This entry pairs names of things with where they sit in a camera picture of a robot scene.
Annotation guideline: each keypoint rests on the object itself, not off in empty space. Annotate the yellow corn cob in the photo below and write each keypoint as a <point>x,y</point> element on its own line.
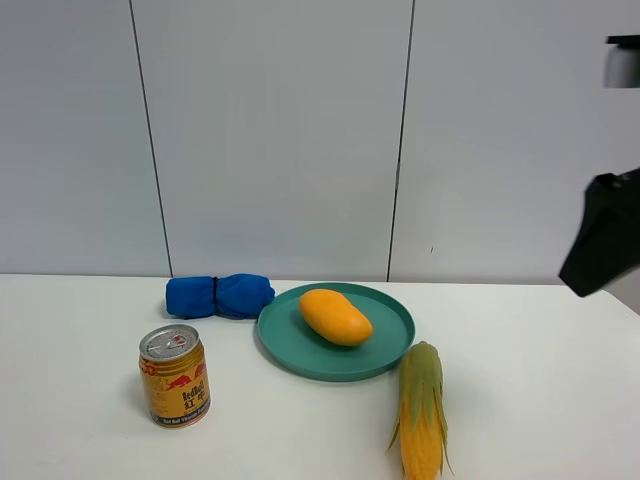
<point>420,428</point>

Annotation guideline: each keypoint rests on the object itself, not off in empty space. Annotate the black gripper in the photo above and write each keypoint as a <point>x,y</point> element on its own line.
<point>606,247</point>

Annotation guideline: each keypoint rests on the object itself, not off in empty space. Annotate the gold Red Bull can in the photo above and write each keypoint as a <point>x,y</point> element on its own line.
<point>174,374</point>

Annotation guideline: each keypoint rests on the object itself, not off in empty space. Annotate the rolled blue cloth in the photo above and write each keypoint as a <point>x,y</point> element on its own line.
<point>238,296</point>

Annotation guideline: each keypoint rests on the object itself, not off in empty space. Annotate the teal round plate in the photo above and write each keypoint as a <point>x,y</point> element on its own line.
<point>294,345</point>

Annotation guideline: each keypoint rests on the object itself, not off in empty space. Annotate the orange yellow mango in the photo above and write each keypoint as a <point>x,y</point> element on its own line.
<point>332,316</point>

